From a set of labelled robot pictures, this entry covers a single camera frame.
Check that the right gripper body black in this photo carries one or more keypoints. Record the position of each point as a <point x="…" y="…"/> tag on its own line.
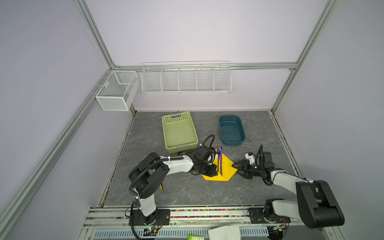
<point x="249" y="169"/>

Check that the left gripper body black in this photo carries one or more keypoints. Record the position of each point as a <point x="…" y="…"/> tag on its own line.
<point x="207" y="169"/>

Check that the yellow paper napkin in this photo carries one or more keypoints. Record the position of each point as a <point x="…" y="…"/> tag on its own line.
<point x="228" y="170"/>

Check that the purple metal knife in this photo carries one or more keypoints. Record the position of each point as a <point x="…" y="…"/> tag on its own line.
<point x="220" y="160"/>

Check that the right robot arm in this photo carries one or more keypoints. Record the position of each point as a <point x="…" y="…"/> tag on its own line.
<point x="315" y="205"/>

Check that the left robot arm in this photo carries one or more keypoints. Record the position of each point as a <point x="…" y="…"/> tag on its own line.
<point x="150" y="173"/>

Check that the teal plastic tray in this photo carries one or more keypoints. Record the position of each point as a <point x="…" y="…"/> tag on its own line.
<point x="232" y="130"/>

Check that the light green perforated basket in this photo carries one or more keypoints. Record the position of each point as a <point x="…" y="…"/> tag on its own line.
<point x="179" y="132"/>

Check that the white paper sheet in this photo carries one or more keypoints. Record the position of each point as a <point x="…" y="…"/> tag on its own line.
<point x="225" y="233"/>

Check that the green small object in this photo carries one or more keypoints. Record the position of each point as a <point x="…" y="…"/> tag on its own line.
<point x="192" y="237"/>

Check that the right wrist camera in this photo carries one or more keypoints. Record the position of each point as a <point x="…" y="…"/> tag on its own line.
<point x="251" y="158"/>

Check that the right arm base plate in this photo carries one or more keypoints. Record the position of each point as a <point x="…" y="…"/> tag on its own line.
<point x="258" y="216"/>

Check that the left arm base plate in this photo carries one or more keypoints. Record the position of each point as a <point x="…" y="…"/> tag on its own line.
<point x="159" y="217"/>

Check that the long white wire shelf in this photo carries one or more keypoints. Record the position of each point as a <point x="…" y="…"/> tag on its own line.
<point x="192" y="77"/>

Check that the small white wire basket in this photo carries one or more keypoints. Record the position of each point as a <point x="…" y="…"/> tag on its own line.
<point x="118" y="91"/>

